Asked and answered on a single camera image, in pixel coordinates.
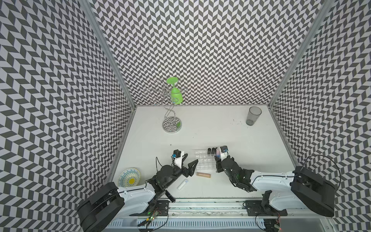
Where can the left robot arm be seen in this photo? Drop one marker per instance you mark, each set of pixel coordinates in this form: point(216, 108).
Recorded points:
point(110, 201)

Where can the yellow patterned plate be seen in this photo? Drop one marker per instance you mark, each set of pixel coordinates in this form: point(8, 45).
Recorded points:
point(129, 178)

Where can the grey transparent tumbler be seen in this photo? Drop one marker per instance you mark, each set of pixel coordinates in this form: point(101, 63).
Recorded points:
point(253, 115)

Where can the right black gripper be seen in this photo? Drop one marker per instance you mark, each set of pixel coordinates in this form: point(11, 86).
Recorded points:
point(218, 166)

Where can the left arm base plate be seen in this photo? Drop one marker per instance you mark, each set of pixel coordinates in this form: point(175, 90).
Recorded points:
point(160, 206)

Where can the brown lipstick tube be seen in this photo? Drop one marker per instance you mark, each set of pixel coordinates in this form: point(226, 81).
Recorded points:
point(206, 175)

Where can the clear acrylic lipstick organizer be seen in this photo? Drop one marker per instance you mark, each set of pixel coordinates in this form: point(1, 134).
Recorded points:
point(206, 161)

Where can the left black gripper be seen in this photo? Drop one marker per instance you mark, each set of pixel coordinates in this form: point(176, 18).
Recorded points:
point(191, 170)

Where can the clear white lip tube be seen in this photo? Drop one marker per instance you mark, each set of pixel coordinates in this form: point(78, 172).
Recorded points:
point(182, 185)

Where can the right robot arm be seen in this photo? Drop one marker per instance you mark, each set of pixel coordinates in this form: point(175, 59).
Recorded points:
point(298, 189)

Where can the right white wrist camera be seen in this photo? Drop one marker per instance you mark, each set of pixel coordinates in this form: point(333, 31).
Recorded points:
point(224, 152)

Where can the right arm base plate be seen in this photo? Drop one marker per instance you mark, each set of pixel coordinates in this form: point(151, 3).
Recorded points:
point(256, 208)

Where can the aluminium front rail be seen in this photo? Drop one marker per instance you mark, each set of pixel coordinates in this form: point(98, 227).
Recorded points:
point(219, 207)

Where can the pink blue gradient lipstick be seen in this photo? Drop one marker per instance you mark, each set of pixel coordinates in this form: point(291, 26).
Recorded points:
point(218, 157)

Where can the chrome wire stand green leaves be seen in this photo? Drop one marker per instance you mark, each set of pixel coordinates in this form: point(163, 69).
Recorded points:
point(167, 96)

